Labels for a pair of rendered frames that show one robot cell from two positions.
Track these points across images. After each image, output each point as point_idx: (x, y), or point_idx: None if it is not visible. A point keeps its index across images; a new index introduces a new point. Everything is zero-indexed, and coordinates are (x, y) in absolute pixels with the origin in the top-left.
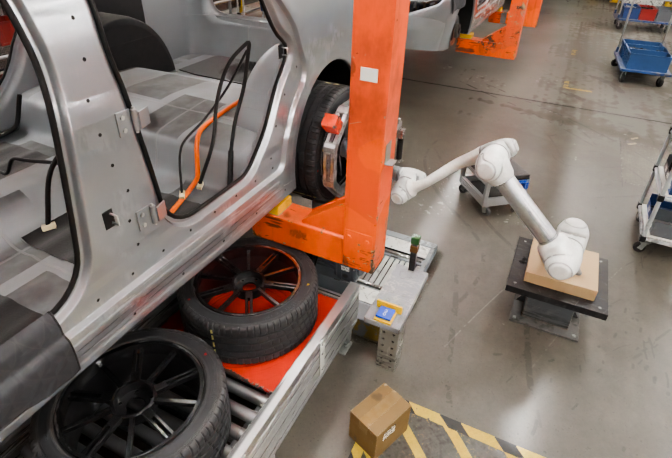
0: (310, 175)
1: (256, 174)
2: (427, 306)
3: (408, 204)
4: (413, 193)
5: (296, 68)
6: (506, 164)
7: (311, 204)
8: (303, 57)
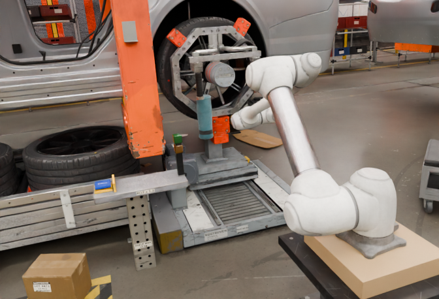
0: (161, 82)
1: (95, 60)
2: (238, 247)
3: (348, 179)
4: (245, 119)
5: None
6: (273, 71)
7: (263, 157)
8: None
